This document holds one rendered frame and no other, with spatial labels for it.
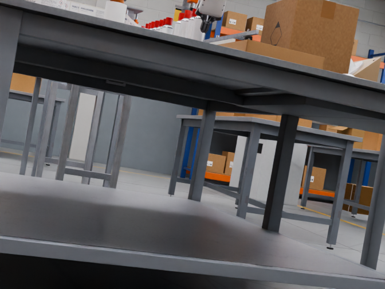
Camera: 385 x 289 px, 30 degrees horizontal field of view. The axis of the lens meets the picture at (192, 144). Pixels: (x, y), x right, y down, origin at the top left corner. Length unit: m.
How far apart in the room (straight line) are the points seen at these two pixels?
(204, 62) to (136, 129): 8.89
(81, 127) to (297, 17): 8.34
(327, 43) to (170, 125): 8.52
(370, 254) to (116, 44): 2.00
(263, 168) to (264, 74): 6.50
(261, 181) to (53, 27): 6.82
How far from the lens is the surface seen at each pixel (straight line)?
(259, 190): 8.60
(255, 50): 2.10
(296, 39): 2.54
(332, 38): 2.60
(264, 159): 8.59
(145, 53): 1.99
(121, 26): 1.94
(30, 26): 1.93
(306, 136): 4.85
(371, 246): 3.58
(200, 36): 2.87
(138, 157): 10.94
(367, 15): 12.25
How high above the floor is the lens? 0.55
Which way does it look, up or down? level
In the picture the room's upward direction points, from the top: 10 degrees clockwise
